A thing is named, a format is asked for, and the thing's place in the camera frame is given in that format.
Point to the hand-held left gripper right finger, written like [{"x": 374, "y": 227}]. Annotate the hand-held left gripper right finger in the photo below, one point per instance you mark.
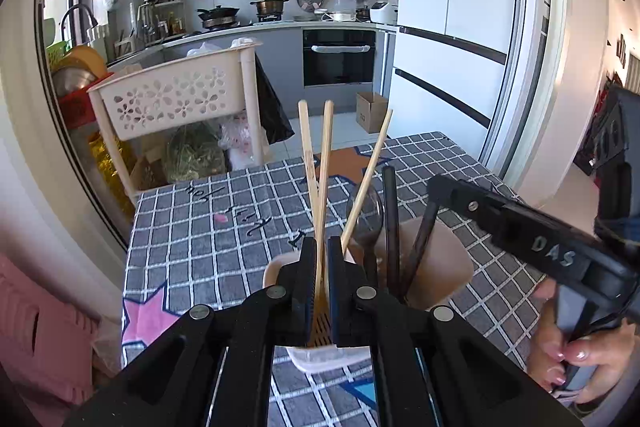
[{"x": 339, "y": 297}]

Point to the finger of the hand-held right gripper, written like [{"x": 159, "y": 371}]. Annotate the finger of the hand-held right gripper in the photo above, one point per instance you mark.
[{"x": 525, "y": 232}]

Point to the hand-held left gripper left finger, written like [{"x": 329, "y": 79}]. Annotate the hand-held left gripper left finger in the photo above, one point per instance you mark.
[{"x": 305, "y": 292}]

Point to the white plastic utensil holder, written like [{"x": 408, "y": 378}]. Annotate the white plastic utensil holder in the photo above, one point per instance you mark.
[{"x": 450, "y": 267}]

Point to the black plastic utensil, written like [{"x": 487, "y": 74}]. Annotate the black plastic utensil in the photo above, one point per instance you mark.
[
  {"x": 419, "y": 247},
  {"x": 391, "y": 227}
]

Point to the dark translucent spoon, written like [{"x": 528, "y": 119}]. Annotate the dark translucent spoon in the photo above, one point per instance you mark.
[{"x": 365, "y": 212}]

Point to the wooden chopstick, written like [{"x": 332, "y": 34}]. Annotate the wooden chopstick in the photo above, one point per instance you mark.
[
  {"x": 307, "y": 157},
  {"x": 372, "y": 157},
  {"x": 325, "y": 147}
]

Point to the person's right hand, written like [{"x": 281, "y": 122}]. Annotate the person's right hand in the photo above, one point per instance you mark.
[{"x": 605, "y": 359}]

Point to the grey checked star tablecloth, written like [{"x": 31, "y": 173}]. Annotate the grey checked star tablecloth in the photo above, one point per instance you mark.
[{"x": 200, "y": 232}]

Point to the pink white plastic bag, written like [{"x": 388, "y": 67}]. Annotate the pink white plastic bag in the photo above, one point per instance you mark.
[{"x": 236, "y": 137}]

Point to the bagged green vegetables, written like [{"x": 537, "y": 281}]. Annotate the bagged green vegetables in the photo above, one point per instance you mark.
[{"x": 195, "y": 152}]

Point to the brown cardboard box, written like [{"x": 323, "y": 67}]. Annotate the brown cardboard box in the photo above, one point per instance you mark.
[{"x": 371, "y": 113}]

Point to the black plastic bag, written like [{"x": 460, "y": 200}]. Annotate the black plastic bag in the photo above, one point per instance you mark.
[{"x": 272, "y": 107}]

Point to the black built-in oven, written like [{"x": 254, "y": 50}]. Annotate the black built-in oven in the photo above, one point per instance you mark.
[{"x": 340, "y": 62}]

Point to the beige plastic basket trolley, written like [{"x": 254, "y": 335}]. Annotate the beige plastic basket trolley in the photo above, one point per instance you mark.
[{"x": 175, "y": 97}]

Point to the yellow cooking oil bottle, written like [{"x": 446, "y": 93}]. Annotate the yellow cooking oil bottle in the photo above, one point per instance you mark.
[{"x": 107, "y": 162}]

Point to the white refrigerator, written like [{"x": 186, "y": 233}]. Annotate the white refrigerator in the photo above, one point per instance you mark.
[{"x": 450, "y": 7}]

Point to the grey kitchen counter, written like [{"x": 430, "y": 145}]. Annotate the grey kitchen counter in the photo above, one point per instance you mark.
[{"x": 280, "y": 52}]

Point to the white rice cooker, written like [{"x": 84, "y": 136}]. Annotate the white rice cooker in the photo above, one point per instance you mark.
[{"x": 384, "y": 11}]

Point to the pink plastic chair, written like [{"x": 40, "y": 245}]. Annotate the pink plastic chair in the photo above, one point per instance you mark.
[{"x": 45, "y": 332}]

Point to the white plastic container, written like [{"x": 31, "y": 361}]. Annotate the white plastic container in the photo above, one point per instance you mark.
[{"x": 342, "y": 12}]

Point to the metal cooking pot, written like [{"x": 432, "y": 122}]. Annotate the metal cooking pot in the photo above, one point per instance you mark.
[{"x": 269, "y": 7}]

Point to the black wok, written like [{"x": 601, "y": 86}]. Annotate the black wok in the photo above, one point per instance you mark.
[{"x": 218, "y": 17}]

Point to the spice rack with bottles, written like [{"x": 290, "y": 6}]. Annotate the spice rack with bottles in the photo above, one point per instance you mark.
[{"x": 167, "y": 14}]

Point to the metal mixing bowl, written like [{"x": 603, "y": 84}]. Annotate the metal mixing bowl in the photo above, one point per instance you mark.
[{"x": 72, "y": 79}]

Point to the green plastic basket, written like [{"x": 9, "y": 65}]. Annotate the green plastic basket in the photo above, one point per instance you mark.
[{"x": 57, "y": 54}]

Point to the dark kitchen faucet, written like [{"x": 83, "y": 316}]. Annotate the dark kitchen faucet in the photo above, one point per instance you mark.
[{"x": 80, "y": 9}]

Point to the black wall decoration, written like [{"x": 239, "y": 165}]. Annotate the black wall decoration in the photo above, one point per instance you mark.
[{"x": 621, "y": 52}]

